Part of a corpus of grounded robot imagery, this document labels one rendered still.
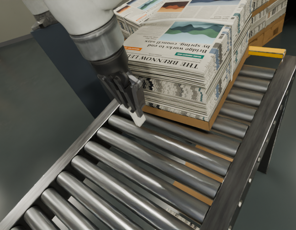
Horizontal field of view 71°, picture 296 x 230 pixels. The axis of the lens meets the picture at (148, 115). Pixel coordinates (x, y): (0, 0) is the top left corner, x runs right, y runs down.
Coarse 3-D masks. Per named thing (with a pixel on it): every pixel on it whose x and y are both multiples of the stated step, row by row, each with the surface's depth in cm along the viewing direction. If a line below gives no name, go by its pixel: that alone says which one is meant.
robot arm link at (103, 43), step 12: (108, 24) 35; (72, 36) 36; (84, 36) 35; (96, 36) 35; (108, 36) 36; (120, 36) 38; (84, 48) 37; (96, 48) 36; (108, 48) 37; (96, 60) 39
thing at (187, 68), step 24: (144, 48) 57; (168, 48) 54; (192, 48) 51; (216, 48) 48; (144, 72) 56; (168, 72) 51; (192, 72) 47; (216, 72) 53; (144, 96) 67; (168, 96) 60; (192, 96) 54; (216, 96) 59
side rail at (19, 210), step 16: (112, 112) 79; (96, 128) 76; (112, 128) 81; (80, 144) 73; (64, 160) 70; (96, 160) 79; (48, 176) 68; (80, 176) 75; (32, 192) 66; (64, 192) 72; (16, 208) 63; (0, 224) 61; (16, 224) 61
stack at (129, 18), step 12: (132, 0) 142; (144, 0) 136; (156, 0) 130; (264, 0) 167; (120, 12) 135; (132, 12) 129; (144, 12) 124; (264, 12) 175; (120, 24) 142; (132, 24) 125; (144, 24) 119; (252, 24) 174; (252, 36) 183
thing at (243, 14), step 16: (176, 0) 71; (192, 0) 68; (208, 0) 65; (224, 0) 62; (240, 0) 60; (160, 16) 68; (176, 16) 65; (192, 16) 62; (208, 16) 59; (224, 16) 56; (240, 16) 57; (240, 32) 61; (240, 48) 67
